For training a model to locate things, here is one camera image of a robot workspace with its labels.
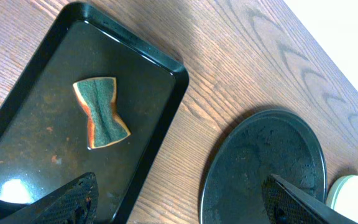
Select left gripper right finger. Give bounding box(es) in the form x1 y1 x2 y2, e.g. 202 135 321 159
262 174 357 224

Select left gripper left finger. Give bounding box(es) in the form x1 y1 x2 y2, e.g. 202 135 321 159
0 172 99 224

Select yellow plate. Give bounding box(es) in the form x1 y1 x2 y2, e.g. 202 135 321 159
333 175 358 223

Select orange green sponge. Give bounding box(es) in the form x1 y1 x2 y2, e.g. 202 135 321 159
73 77 131 150

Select light blue plate back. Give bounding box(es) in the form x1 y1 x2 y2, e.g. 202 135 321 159
326 175 354 210

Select black round tray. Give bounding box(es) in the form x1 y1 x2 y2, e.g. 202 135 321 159
200 110 327 223

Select black rectangular tray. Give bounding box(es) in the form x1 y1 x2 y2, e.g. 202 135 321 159
0 2 189 223

